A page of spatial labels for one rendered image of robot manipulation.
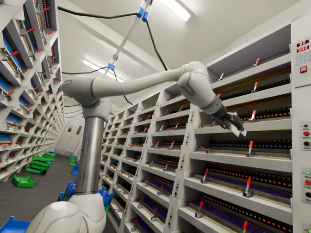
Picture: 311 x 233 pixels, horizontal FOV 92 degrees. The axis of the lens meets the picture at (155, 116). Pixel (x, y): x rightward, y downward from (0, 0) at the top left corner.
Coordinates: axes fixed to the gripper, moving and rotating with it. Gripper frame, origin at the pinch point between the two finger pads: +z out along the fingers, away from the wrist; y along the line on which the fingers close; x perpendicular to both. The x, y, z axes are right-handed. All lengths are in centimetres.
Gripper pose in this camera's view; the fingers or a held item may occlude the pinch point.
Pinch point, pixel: (238, 131)
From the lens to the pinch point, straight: 88.0
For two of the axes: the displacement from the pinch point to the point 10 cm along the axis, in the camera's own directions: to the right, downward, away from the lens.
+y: 5.1, -1.4, -8.5
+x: 4.3, -8.2, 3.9
